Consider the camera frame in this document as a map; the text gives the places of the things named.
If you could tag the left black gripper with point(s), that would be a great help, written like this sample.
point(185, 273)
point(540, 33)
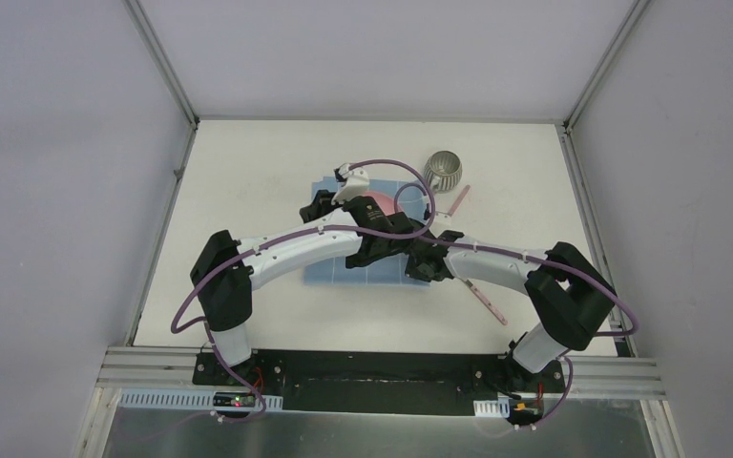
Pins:
point(326, 206)

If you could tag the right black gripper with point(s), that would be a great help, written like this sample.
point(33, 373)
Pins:
point(410, 270)

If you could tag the pink plate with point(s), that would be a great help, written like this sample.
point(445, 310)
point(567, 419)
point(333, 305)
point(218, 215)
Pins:
point(385, 202)

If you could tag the blue checked cloth napkin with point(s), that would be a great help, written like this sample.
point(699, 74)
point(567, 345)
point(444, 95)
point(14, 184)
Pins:
point(386, 272)

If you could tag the pink handled fork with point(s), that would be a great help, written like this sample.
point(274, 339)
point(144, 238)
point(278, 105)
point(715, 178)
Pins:
point(485, 301)

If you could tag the pink handled spoon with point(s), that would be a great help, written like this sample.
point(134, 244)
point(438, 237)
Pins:
point(458, 201)

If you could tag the grey ribbed mug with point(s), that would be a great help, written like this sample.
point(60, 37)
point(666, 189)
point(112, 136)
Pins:
point(443, 171)

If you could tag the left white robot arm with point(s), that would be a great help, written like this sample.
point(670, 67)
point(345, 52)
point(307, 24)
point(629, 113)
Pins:
point(343, 238)

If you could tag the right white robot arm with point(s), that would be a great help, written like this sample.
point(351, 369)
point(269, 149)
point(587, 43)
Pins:
point(570, 298)

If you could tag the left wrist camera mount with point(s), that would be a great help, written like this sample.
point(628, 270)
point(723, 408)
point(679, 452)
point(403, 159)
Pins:
point(352, 182)

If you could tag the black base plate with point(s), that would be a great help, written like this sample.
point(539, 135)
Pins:
point(377, 382)

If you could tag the aluminium frame rail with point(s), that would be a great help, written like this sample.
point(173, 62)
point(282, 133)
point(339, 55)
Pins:
point(146, 376)

